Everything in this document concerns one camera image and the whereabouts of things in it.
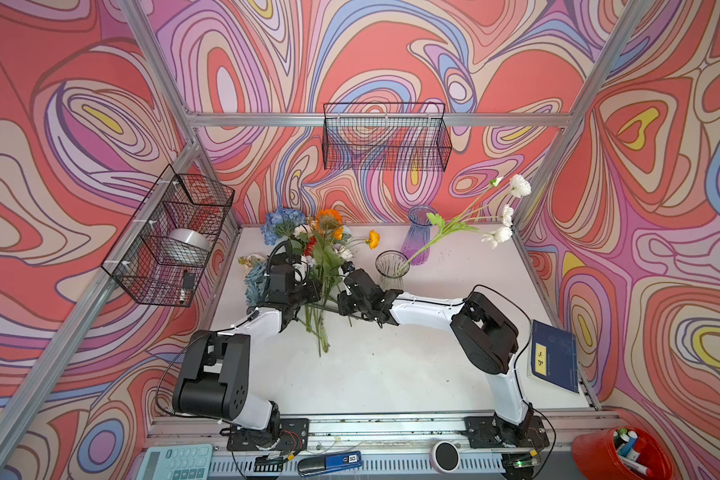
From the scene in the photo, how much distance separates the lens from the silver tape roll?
2.32ft

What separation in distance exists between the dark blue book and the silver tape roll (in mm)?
954

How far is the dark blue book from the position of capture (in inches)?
32.9
